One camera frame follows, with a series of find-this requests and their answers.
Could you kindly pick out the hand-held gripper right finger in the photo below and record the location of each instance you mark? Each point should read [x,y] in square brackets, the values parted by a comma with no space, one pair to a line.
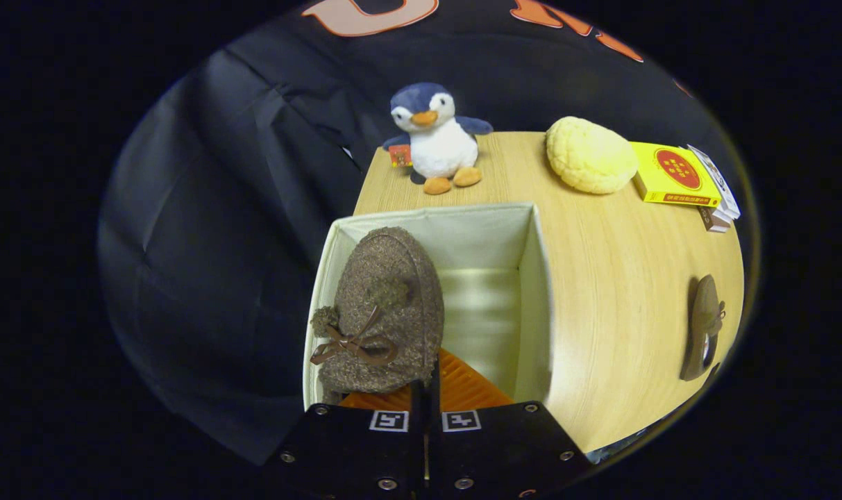
[434,430]

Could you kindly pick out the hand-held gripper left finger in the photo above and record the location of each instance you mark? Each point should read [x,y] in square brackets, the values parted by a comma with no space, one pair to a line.
[416,444]

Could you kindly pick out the brown fuzzy shoe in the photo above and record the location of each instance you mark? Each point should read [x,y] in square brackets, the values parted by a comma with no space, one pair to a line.
[393,278]
[702,312]

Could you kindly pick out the woven storage box cream lining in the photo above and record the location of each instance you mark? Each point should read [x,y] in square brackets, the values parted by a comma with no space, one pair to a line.
[490,243]

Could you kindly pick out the penguin plush toy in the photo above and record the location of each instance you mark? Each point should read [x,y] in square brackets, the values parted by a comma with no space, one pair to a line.
[441,149]

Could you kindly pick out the black backdrop cloth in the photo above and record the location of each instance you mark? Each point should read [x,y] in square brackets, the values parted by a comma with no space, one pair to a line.
[219,243]

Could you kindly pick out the yellow bun-shaped plush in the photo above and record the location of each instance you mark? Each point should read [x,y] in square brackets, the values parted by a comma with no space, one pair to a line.
[591,156]

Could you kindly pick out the brown book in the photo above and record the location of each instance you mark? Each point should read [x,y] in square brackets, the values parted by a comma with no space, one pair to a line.
[712,221]

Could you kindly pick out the yellow book with red label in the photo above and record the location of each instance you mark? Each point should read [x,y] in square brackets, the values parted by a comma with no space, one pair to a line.
[674,173]

